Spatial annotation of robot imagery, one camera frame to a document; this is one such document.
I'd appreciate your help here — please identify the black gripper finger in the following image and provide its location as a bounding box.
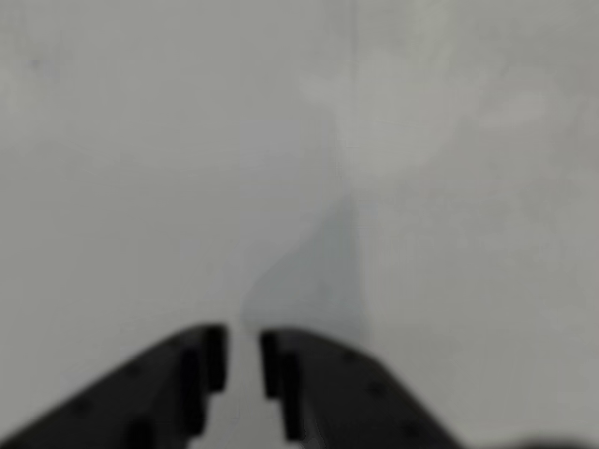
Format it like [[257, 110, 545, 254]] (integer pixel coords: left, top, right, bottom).
[[0, 324, 231, 449], [258, 326, 463, 449]]

